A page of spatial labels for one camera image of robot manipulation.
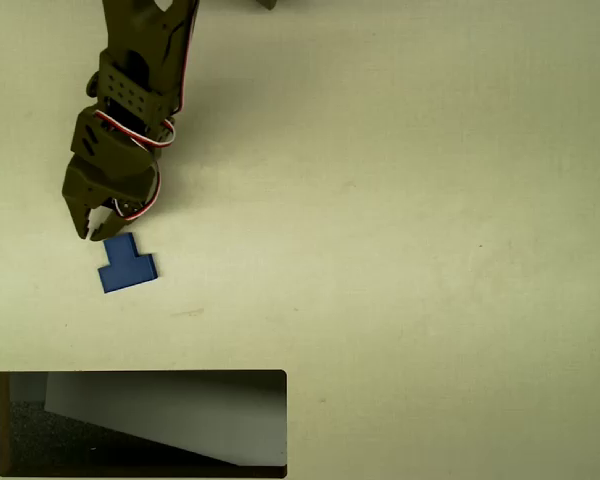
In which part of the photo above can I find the short white red servo cable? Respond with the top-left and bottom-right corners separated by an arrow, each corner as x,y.
93,109 -> 178,150

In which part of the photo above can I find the thin red black cable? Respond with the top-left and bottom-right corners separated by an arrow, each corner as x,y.
178,0 -> 202,115

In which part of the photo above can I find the long white red servo cable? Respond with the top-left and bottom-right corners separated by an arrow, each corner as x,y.
111,159 -> 163,223

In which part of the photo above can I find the blue T-shaped block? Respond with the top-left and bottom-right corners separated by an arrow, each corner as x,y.
97,232 -> 158,295

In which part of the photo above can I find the dark rectangular bin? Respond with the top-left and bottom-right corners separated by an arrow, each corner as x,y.
0,369 -> 289,479

